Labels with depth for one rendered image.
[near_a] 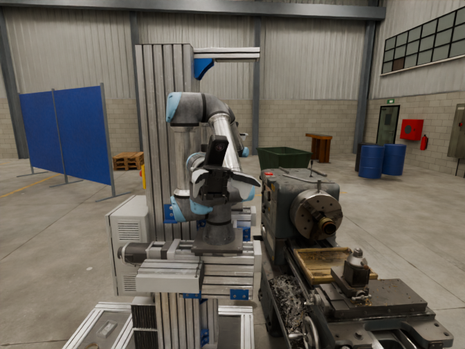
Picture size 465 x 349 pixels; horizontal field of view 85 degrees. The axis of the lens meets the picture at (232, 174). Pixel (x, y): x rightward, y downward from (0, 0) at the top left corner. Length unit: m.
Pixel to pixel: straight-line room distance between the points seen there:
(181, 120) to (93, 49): 11.57
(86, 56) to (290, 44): 8.29
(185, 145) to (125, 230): 0.61
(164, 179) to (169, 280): 0.47
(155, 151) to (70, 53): 11.59
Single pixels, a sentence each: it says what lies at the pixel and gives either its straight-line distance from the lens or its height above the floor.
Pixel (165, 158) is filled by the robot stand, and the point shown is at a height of 1.51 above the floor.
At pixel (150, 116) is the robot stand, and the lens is 1.30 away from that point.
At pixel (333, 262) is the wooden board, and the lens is 1.68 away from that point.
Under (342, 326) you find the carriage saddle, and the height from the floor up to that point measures 0.91.
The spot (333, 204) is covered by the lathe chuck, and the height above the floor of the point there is 1.17.
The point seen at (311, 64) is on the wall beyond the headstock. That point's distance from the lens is 12.49.
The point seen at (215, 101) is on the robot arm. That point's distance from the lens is 1.05.
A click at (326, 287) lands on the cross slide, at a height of 0.96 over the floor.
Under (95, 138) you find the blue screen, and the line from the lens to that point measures 6.26.
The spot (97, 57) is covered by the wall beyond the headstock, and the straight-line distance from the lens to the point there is 12.39.
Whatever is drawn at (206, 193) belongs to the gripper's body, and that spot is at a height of 1.53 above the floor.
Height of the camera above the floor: 1.72
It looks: 13 degrees down
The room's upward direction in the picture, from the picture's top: straight up
